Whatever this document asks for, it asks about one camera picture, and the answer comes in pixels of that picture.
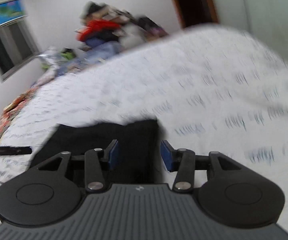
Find blue folded blanket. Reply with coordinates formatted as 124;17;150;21
55;41;123;77

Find white script-print quilt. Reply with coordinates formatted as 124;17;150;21
0;25;288;231

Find brown wooden door frame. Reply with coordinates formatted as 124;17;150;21
173;0;219;28

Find green plastic chair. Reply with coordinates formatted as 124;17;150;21
41;48;76;69

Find floral patterned blanket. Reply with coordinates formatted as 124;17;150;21
0;87;39;139

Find pile of clothes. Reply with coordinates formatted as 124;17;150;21
75;2;168;51

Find blue floral pillow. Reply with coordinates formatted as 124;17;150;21
37;47;66;70

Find window with grey frame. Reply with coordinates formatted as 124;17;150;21
0;18;40;81

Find red garment on pile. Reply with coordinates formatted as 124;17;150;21
78;19;120;42

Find black pants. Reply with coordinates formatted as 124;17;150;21
30;119;161;187

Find colourful window valance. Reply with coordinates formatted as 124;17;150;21
0;0;26;26

